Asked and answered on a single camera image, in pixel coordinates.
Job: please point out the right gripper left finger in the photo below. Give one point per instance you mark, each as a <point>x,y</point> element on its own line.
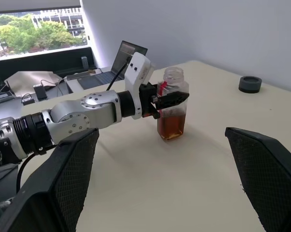
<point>51,188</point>

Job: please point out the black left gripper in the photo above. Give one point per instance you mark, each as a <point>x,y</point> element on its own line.
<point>145,96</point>

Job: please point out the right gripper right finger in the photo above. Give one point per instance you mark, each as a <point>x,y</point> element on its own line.
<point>268,174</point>

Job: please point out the clear bottle with amber liquid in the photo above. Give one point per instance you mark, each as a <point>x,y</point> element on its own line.
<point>172,125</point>

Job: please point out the dark grey laptop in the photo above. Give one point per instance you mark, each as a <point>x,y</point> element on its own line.
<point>128,52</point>

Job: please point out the dark grey round cap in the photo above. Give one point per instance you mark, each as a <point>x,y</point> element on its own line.
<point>250,83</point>

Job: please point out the small black device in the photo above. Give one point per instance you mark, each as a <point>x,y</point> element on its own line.
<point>28,99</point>
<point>40,91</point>

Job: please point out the small grey upright box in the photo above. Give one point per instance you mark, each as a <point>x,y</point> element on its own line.
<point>84,63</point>

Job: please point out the white flat box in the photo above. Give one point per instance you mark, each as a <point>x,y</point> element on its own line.
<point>74,83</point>

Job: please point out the grey crumpled bag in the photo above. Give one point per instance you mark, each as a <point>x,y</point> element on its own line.
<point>24,79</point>

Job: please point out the window with trees outside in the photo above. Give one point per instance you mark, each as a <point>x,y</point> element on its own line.
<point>27,33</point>

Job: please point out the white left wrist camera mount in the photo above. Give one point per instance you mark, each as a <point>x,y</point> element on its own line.
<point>138,70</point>

